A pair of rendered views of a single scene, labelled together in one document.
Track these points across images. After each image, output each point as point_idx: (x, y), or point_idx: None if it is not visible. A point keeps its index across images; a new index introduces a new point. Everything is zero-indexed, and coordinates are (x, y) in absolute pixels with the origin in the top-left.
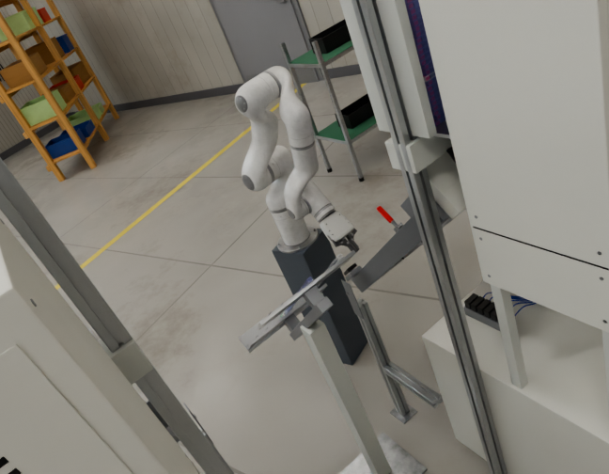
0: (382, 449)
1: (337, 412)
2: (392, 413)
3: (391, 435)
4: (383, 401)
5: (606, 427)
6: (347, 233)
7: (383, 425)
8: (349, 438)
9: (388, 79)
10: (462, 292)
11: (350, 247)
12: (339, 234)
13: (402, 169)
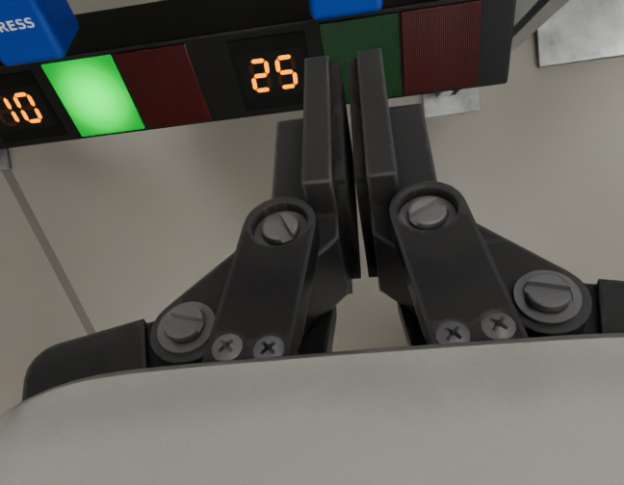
0: (577, 17)
1: (593, 229)
2: (477, 101)
3: (527, 43)
4: (465, 158)
5: None
6: (294, 357)
7: (520, 88)
8: None
9: None
10: (30, 308)
11: (431, 158)
12: (560, 448)
13: None
